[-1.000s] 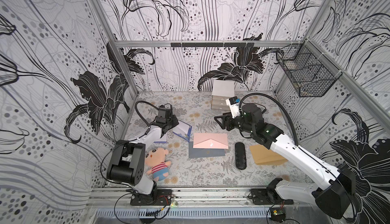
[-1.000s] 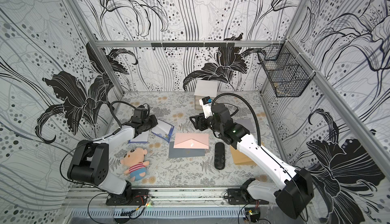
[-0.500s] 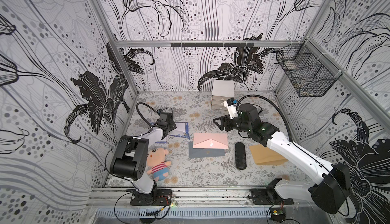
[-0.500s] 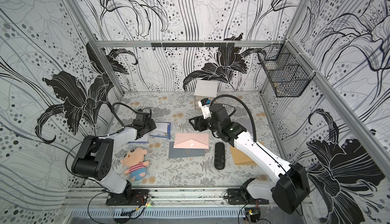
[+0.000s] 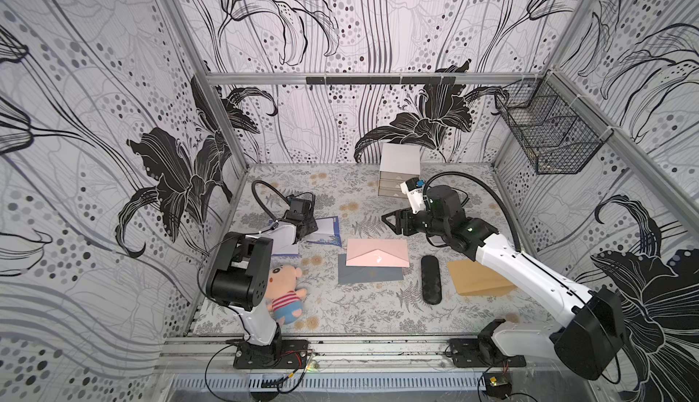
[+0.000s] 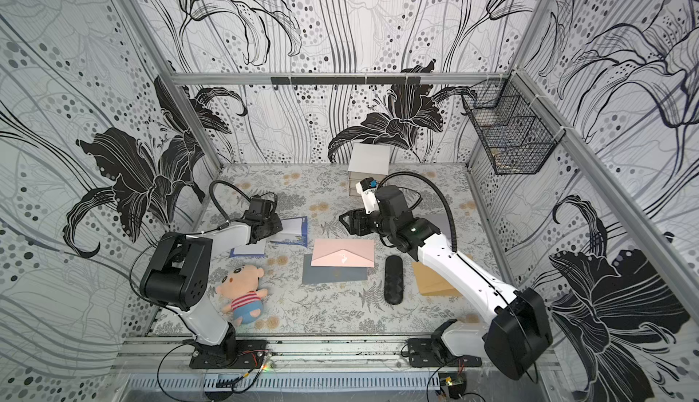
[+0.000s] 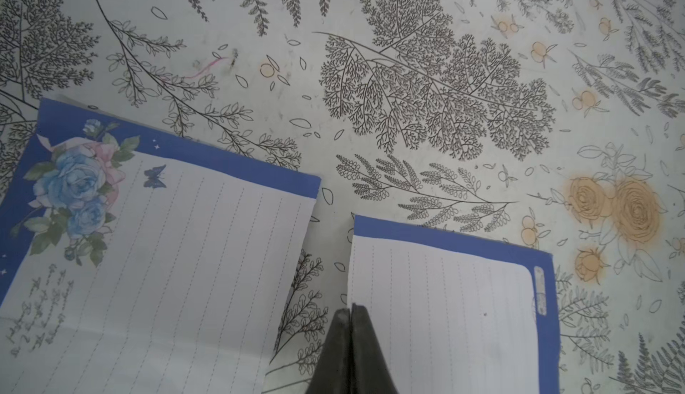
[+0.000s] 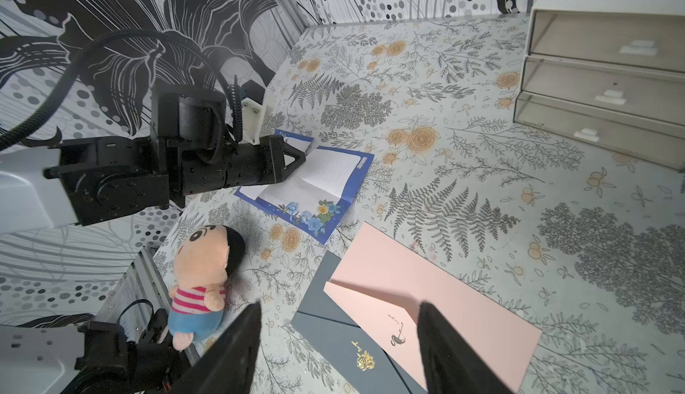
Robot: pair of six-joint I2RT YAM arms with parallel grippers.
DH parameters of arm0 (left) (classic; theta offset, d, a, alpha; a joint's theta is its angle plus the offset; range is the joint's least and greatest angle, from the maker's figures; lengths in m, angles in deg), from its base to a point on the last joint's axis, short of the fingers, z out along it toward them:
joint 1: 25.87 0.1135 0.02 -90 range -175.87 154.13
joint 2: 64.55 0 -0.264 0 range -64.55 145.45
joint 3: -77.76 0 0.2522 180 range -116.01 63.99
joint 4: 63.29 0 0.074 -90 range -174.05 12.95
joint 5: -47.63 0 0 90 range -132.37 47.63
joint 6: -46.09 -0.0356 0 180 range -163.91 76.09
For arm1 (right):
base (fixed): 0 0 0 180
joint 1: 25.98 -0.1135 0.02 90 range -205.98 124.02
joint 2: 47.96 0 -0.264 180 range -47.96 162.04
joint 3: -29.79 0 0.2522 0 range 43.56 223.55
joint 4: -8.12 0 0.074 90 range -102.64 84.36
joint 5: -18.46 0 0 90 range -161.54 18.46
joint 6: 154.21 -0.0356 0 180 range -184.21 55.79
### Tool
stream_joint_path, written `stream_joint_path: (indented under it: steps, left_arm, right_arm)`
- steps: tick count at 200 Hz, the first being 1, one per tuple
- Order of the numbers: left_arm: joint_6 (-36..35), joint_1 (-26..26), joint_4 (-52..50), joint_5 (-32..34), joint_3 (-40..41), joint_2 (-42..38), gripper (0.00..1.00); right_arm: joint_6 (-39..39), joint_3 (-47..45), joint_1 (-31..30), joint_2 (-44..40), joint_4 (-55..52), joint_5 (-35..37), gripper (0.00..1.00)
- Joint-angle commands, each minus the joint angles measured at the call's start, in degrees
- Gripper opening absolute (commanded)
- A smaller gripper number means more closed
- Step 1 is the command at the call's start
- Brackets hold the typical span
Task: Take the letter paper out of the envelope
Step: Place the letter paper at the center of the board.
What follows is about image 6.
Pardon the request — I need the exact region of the pink envelope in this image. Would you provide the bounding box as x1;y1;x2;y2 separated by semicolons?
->
311;238;376;268

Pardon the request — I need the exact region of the tan kraft envelope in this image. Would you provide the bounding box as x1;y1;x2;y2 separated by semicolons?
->
411;261;462;297

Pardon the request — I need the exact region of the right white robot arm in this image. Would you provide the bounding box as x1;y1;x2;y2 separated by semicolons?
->
339;177;553;380

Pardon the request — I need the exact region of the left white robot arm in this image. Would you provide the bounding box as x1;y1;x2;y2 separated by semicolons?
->
138;180;282;347

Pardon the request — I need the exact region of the dark grey envelope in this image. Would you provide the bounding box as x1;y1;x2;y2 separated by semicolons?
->
301;255;368;285

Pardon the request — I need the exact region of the black remote control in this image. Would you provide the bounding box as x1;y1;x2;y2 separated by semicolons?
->
384;256;404;306

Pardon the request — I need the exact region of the white mini drawer box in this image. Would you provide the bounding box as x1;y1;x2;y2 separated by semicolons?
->
348;143;391;197

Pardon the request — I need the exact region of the pig plush toy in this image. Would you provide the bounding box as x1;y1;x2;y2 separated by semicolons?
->
215;265;269;327

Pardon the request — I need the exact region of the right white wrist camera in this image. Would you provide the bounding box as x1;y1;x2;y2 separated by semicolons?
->
356;177;379;214

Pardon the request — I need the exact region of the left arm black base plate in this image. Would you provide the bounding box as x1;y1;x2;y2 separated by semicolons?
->
189;339;268;370

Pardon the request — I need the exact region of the black wall bar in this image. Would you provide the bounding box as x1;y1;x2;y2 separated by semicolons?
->
270;75;422;85

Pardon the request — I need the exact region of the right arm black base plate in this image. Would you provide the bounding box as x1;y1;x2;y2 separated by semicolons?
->
400;319;485;369

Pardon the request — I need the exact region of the black wire basket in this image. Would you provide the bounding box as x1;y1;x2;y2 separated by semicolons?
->
461;72;560;176

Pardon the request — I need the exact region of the white slotted cable duct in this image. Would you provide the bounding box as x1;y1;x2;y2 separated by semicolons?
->
127;372;439;392

